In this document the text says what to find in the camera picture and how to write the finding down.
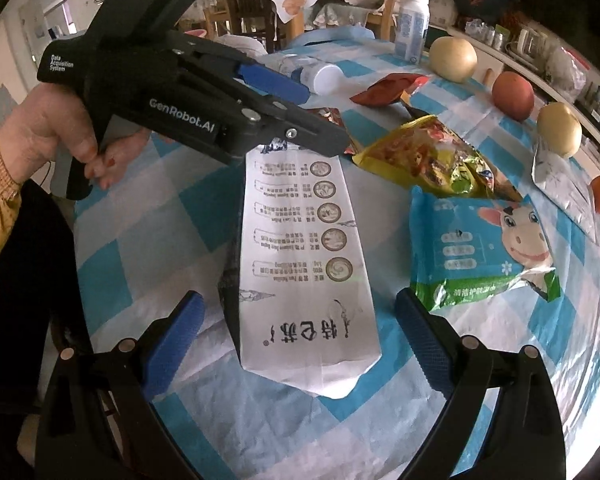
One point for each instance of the blue and white milk carton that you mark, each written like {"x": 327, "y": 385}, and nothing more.
{"x": 300, "y": 260}
{"x": 562, "y": 180}

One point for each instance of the row of small jars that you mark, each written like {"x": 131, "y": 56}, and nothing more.
{"x": 487, "y": 35}

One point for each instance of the red apple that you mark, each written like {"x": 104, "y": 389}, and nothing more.
{"x": 512, "y": 96}

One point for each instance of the person's torso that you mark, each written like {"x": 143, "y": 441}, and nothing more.
{"x": 15, "y": 335}

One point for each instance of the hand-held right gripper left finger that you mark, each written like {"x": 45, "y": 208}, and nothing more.
{"x": 172, "y": 345}

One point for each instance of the person's left hand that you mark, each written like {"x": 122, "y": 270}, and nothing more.
{"x": 45, "y": 120}

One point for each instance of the blue white checked tablecloth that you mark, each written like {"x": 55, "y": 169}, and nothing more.
{"x": 145, "y": 240}

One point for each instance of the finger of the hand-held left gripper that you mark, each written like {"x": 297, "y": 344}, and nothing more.
{"x": 275, "y": 82}
{"x": 310, "y": 132}

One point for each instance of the red snack wrapper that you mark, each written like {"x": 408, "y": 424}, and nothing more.
{"x": 387, "y": 89}

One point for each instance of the dark red printed snack packet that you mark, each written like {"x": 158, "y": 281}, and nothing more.
{"x": 337, "y": 120}

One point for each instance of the upright white plastic bottle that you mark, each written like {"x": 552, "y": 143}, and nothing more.
{"x": 411, "y": 30}

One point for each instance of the glass pitcher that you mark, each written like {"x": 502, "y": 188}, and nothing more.
{"x": 527, "y": 45}

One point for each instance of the light wooden chair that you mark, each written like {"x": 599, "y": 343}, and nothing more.
{"x": 392, "y": 5}

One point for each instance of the large yellow pear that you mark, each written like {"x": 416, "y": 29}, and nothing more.
{"x": 452, "y": 60}

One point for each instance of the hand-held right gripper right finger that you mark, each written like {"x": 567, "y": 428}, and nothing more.
{"x": 422, "y": 340}

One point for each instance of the small yellow pear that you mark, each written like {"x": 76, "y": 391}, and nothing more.
{"x": 559, "y": 130}

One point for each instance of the yellow snack packet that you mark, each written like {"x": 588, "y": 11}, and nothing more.
{"x": 420, "y": 160}

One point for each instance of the blue cloth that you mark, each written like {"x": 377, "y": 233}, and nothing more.
{"x": 330, "y": 36}

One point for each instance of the green cow-print wipes pack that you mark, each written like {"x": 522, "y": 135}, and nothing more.
{"x": 465, "y": 250}

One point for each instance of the crushed white plastic bottle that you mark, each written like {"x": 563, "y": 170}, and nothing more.
{"x": 320, "y": 75}

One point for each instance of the clear plastic bag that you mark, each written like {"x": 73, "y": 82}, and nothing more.
{"x": 567, "y": 72}

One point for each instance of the grey lace seat cover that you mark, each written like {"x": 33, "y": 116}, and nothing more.
{"x": 340, "y": 15}

